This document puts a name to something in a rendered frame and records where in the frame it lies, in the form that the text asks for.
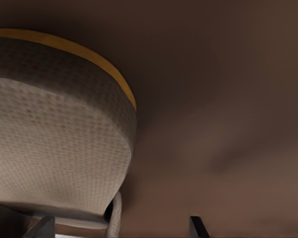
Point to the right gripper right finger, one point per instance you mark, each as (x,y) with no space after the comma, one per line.
(198,227)

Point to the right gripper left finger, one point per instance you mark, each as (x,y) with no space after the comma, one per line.
(42,228)

